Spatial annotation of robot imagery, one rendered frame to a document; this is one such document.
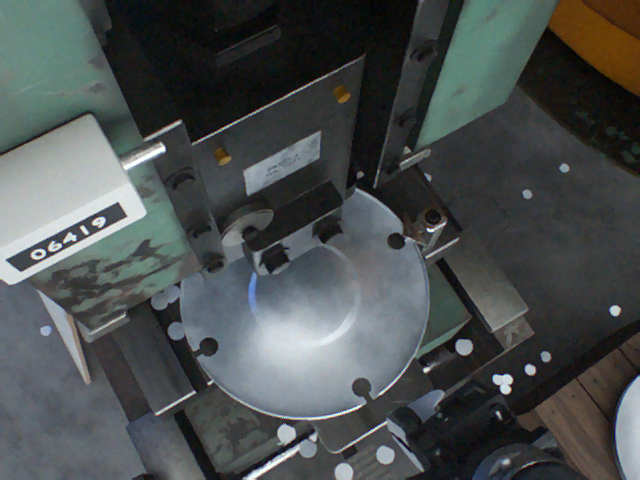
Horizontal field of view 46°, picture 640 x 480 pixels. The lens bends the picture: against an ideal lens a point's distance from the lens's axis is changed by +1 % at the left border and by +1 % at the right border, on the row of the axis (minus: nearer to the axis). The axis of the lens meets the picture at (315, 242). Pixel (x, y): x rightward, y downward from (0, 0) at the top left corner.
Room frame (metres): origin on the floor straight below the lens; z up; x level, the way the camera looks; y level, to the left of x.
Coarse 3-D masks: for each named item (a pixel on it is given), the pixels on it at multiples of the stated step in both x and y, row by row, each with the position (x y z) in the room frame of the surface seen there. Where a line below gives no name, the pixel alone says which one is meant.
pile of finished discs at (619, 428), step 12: (636, 384) 0.20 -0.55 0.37; (624, 396) 0.18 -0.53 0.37; (636, 396) 0.18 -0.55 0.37; (624, 408) 0.16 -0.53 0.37; (636, 408) 0.16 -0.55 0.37; (612, 420) 0.14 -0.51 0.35; (624, 420) 0.14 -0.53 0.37; (636, 420) 0.14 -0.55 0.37; (612, 432) 0.12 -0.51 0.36; (624, 432) 0.12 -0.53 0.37; (636, 432) 0.13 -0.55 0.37; (612, 444) 0.10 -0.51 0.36; (624, 444) 0.10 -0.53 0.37; (636, 444) 0.11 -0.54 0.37; (624, 456) 0.09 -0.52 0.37; (636, 456) 0.09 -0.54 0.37; (624, 468) 0.07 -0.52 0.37; (636, 468) 0.07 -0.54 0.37
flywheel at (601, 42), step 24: (576, 0) 0.45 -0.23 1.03; (600, 0) 0.45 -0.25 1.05; (624, 0) 0.44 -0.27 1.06; (552, 24) 0.46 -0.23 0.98; (576, 24) 0.44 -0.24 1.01; (600, 24) 0.43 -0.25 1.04; (624, 24) 0.41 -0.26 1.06; (576, 48) 0.43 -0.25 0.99; (600, 48) 0.41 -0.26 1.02; (624, 48) 0.40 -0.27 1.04; (624, 72) 0.39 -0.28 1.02
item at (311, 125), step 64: (128, 0) 0.33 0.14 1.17; (320, 0) 0.34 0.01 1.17; (192, 64) 0.28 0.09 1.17; (256, 64) 0.28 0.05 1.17; (320, 64) 0.28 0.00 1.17; (192, 128) 0.23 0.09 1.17; (256, 128) 0.24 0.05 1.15; (320, 128) 0.27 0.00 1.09; (256, 192) 0.24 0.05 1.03; (320, 192) 0.27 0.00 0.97; (256, 256) 0.20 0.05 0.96
